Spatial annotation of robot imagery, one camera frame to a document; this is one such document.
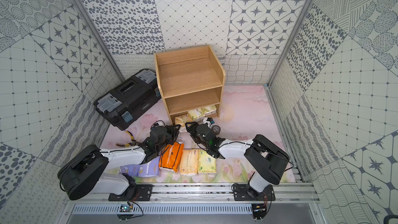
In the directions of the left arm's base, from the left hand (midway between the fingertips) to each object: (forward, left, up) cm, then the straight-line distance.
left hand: (182, 122), depth 85 cm
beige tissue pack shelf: (-20, -5, -8) cm, 22 cm away
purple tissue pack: (-23, +23, -8) cm, 34 cm away
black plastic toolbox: (+18, +30, +4) cm, 35 cm away
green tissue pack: (+10, -7, -5) cm, 14 cm away
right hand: (-2, -3, -2) cm, 4 cm away
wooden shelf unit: (+15, -4, +19) cm, 25 cm away
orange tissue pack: (-17, +4, -5) cm, 18 cm away
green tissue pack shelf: (-18, -14, -9) cm, 25 cm away
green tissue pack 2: (+14, -16, -6) cm, 22 cm away
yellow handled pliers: (-7, +30, -12) cm, 33 cm away
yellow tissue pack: (+4, +1, -4) cm, 6 cm away
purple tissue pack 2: (-23, +15, -7) cm, 28 cm away
